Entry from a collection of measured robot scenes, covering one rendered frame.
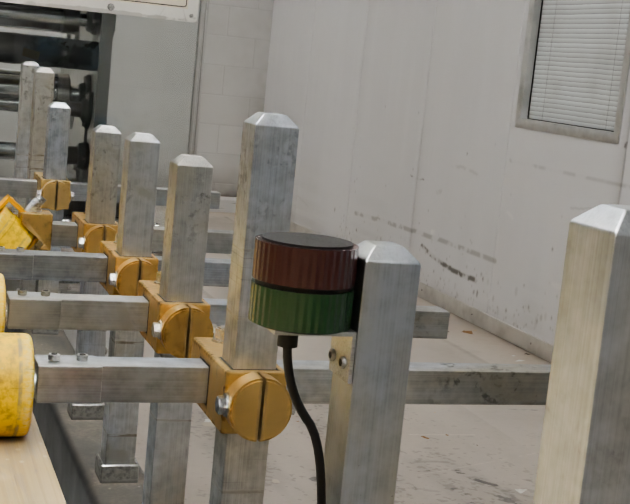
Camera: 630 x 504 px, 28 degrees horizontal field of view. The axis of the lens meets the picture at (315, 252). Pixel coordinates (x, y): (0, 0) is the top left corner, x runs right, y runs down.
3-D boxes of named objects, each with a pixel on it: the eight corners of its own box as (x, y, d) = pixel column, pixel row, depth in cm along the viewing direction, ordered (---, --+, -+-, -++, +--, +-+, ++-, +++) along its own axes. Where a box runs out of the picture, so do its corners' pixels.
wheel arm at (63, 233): (297, 254, 185) (299, 233, 184) (304, 257, 182) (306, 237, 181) (46, 242, 173) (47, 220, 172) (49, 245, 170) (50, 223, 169)
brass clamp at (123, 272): (141, 282, 156) (144, 242, 155) (163, 305, 143) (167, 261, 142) (91, 280, 154) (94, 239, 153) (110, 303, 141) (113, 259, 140)
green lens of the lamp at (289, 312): (331, 312, 76) (334, 276, 76) (365, 335, 71) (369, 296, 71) (236, 309, 75) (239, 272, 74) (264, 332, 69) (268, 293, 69)
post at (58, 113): (49, 372, 223) (68, 102, 216) (52, 378, 220) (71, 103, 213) (29, 372, 222) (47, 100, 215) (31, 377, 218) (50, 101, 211)
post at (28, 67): (23, 287, 269) (38, 61, 262) (25, 290, 265) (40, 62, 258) (6, 286, 268) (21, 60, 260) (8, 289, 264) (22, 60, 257)
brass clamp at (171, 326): (186, 328, 132) (190, 281, 132) (217, 360, 120) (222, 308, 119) (128, 326, 130) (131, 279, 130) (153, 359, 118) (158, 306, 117)
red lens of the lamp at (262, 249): (335, 271, 76) (338, 236, 76) (370, 291, 71) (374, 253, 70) (239, 267, 74) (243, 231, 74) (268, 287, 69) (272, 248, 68)
